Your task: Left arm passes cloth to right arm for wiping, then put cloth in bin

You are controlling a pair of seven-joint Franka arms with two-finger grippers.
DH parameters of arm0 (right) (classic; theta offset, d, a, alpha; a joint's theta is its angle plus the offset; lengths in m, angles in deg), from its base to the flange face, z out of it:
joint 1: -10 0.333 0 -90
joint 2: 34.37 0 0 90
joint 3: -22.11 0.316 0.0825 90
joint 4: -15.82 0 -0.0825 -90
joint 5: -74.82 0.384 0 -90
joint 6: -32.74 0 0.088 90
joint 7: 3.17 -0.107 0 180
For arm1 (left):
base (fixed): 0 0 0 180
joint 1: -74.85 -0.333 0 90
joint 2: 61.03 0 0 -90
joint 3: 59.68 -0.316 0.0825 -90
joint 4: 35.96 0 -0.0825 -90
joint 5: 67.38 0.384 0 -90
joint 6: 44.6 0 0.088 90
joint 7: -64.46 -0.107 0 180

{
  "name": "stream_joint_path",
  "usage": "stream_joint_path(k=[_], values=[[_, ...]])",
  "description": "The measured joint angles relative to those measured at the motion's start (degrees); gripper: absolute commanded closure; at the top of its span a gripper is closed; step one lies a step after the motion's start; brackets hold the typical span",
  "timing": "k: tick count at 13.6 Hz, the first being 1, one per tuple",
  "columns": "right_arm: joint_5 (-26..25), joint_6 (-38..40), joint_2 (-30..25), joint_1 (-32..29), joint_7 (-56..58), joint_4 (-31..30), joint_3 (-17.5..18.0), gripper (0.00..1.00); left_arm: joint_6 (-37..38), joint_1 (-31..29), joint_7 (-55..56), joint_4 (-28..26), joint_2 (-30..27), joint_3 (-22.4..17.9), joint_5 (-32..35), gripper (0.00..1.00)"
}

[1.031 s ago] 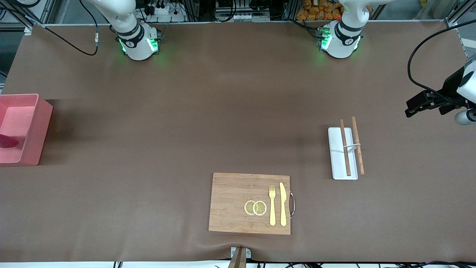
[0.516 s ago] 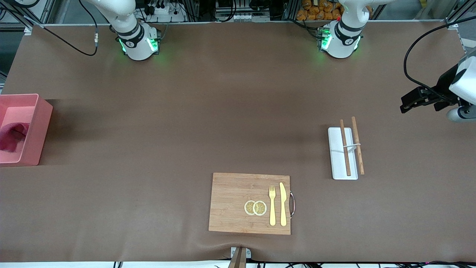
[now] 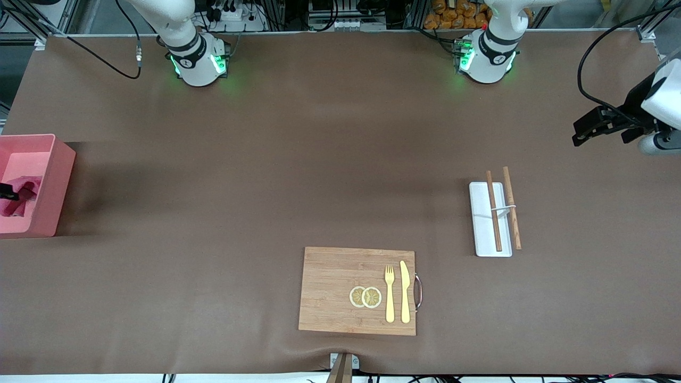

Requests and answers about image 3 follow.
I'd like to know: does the pink and grey cloth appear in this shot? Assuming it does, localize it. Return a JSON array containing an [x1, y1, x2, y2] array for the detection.
[[0, 178, 42, 218]]

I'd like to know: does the pink plastic bin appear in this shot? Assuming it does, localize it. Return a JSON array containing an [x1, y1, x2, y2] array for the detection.
[[0, 134, 77, 238]]

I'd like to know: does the brown wooden stick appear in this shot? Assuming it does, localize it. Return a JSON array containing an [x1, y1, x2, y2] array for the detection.
[[485, 170, 503, 252], [502, 166, 522, 251]]

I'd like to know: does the white rectangular tray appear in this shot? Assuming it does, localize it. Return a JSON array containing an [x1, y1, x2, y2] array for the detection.
[[469, 181, 513, 258]]

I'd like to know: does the bag of orange fruits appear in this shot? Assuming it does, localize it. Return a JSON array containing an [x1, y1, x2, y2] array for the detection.
[[424, 0, 493, 30]]

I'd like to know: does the yellow plastic knife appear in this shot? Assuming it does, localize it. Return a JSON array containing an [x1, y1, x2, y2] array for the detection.
[[399, 260, 412, 324]]

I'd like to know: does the yellow plastic fork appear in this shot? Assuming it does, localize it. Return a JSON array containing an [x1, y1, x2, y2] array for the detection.
[[384, 264, 396, 323]]

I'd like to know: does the white power strip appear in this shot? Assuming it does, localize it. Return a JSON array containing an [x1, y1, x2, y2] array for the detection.
[[210, 3, 267, 32], [309, 16, 384, 31]]

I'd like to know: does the brown table mat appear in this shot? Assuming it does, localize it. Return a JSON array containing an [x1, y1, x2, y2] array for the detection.
[[0, 29, 681, 376]]

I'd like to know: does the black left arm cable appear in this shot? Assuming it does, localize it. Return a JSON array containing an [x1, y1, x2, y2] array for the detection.
[[577, 3, 681, 128]]

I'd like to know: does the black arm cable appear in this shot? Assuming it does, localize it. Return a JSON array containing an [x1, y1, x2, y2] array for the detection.
[[21, 0, 143, 80], [577, 3, 681, 128]]

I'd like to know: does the aluminium frame profile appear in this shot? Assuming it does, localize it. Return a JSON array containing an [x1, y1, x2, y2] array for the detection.
[[636, 0, 681, 40], [0, 0, 80, 49]]

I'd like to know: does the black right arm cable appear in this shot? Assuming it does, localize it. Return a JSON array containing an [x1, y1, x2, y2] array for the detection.
[[21, 0, 143, 80]]

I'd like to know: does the bamboo cutting board with handle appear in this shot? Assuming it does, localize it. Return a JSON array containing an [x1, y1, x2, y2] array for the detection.
[[298, 246, 423, 337]]

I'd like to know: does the metal bracket with wooden post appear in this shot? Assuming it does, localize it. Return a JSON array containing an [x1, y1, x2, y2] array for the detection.
[[327, 352, 361, 383]]

